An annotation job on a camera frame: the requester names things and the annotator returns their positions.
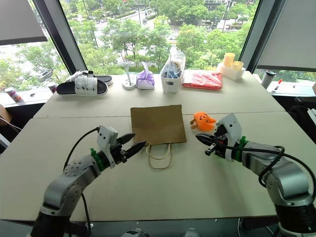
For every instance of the white rectangular tray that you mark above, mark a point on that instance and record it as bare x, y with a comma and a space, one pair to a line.
230, 72

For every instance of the orange plush toy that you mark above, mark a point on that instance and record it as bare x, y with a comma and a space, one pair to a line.
203, 121

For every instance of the red white snack can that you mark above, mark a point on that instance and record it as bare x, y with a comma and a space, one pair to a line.
14, 95

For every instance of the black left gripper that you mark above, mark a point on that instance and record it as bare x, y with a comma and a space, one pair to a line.
119, 154

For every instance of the tall yellow cup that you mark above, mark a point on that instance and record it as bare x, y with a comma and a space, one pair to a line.
228, 59

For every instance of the brown paper bag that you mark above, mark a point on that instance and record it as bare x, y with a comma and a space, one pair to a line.
158, 124

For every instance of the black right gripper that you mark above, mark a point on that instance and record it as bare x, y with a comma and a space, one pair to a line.
221, 143

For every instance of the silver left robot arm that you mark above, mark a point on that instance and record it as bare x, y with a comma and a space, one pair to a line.
71, 177

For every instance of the clear plastic bag of items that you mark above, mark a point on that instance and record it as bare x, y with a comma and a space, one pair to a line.
174, 63

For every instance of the small red white cup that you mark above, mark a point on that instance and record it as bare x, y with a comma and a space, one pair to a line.
52, 87

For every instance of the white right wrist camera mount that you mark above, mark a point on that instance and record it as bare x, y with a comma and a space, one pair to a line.
233, 128

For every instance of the white tumbler black lid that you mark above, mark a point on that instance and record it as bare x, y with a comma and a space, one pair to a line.
267, 79

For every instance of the brown cardboard box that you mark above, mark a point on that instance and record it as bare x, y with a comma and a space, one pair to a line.
4, 113

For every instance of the grey roller blind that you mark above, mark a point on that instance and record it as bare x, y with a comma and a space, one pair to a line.
291, 32
19, 19

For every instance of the black office chair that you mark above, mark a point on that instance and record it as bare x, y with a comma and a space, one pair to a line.
302, 111

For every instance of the white storage bin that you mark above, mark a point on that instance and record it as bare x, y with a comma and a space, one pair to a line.
170, 84

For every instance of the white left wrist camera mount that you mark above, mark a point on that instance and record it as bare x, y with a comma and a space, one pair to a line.
106, 138

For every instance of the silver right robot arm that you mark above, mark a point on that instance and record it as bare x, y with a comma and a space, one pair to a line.
284, 177

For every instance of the dark window frame pillar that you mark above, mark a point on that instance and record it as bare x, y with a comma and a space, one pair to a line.
254, 37
61, 34

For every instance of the white marker red cap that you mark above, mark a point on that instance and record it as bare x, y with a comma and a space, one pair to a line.
277, 86

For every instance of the short yellow cup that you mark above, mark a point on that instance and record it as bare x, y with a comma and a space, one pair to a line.
238, 66

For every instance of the grey rounded shape under table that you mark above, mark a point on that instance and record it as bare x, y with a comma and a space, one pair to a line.
133, 233

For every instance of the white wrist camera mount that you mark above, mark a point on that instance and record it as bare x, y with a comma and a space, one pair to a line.
233, 128
106, 138

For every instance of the white stand with round base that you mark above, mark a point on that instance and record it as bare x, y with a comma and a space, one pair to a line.
128, 82

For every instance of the red plastic packet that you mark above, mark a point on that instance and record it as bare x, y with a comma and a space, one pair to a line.
202, 80

